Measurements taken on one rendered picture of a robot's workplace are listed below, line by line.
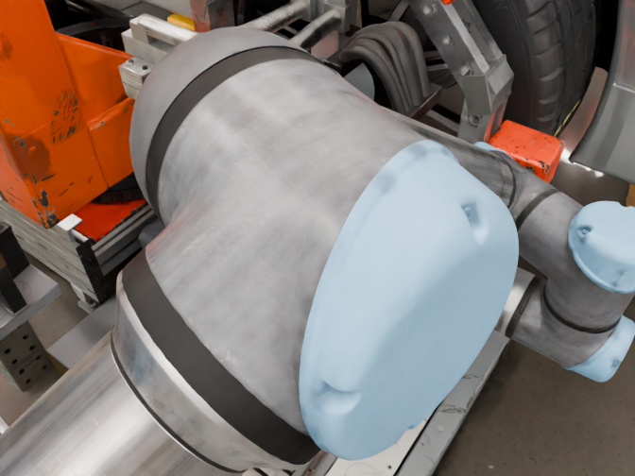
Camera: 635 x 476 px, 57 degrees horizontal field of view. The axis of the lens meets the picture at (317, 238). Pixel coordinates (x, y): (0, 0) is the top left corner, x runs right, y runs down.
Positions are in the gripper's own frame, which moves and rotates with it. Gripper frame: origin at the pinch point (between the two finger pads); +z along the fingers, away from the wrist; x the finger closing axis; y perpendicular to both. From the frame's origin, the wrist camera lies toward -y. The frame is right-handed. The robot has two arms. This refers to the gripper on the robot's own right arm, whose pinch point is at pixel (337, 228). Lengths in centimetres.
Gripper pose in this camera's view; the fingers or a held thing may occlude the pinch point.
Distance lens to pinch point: 76.2
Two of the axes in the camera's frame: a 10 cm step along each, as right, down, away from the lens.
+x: -5.8, 5.9, -5.7
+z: -8.1, -4.2, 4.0
